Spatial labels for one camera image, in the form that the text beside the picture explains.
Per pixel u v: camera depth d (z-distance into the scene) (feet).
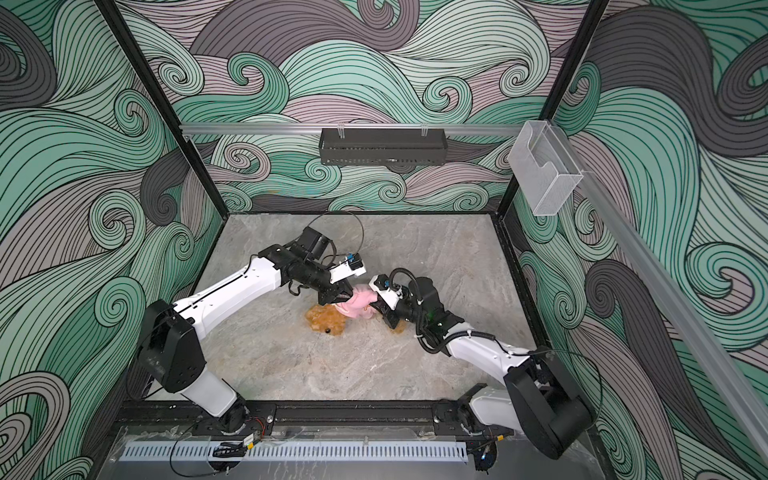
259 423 2.35
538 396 1.34
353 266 2.28
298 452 2.39
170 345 1.39
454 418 2.40
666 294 1.71
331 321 2.58
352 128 3.04
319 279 2.27
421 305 2.04
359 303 2.49
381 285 2.25
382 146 3.12
